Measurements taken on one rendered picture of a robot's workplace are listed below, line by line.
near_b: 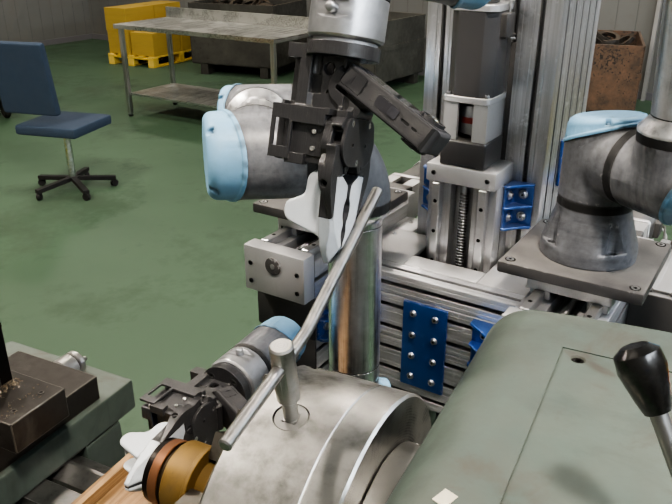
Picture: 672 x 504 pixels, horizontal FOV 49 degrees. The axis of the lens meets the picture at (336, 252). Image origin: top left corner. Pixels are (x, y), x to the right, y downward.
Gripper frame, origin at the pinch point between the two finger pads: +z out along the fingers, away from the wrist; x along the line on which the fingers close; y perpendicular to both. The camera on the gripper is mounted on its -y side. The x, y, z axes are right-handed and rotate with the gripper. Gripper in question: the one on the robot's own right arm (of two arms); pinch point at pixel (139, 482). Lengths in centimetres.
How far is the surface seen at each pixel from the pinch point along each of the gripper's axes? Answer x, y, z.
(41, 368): -11, 43, -23
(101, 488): -18.1, 19.8, -11.4
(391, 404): 15.2, -27.0, -6.7
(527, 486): 17.2, -41.5, 0.8
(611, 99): -82, 33, -640
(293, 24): -20, 290, -523
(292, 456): 14.0, -21.8, 2.9
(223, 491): 11.4, -17.1, 6.9
